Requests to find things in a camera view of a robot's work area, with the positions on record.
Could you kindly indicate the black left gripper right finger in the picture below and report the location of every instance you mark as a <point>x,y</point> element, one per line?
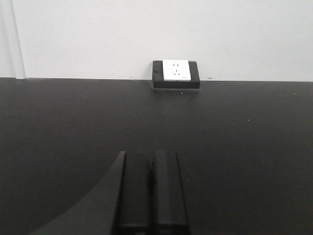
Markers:
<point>169,212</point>

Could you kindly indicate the white power socket black box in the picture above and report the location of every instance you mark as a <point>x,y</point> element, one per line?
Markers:
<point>175,74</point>

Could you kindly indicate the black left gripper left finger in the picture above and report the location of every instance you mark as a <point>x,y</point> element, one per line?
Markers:
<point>118,205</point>

